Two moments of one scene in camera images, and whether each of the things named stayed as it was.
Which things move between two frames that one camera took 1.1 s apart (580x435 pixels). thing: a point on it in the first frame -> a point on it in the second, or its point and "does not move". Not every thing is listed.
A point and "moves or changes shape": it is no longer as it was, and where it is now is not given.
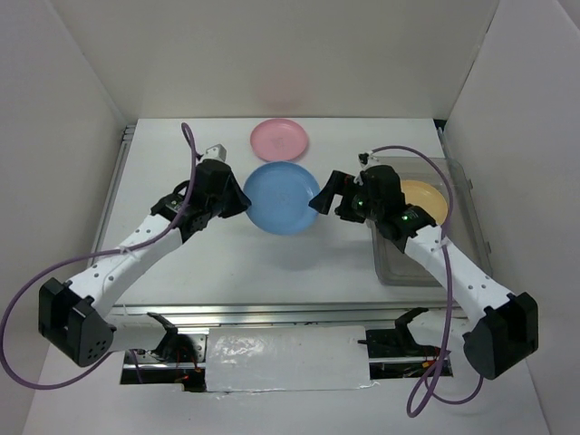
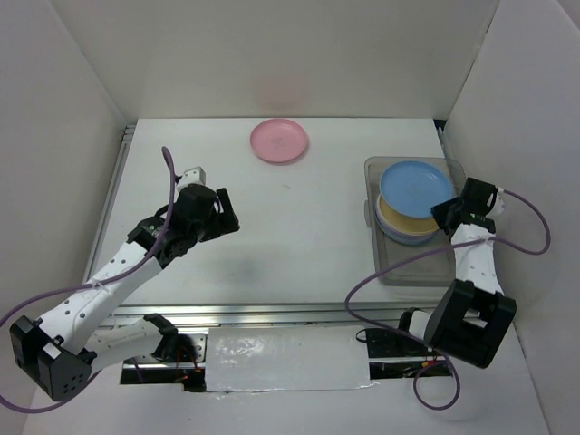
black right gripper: x=335 y=184 -> x=438 y=212
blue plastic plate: x=280 y=194 -> x=413 y=188
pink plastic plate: x=278 y=140 does not move
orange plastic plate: x=425 y=196 moves or changes shape
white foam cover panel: x=307 y=358 does not move
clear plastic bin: x=462 y=224 does not move
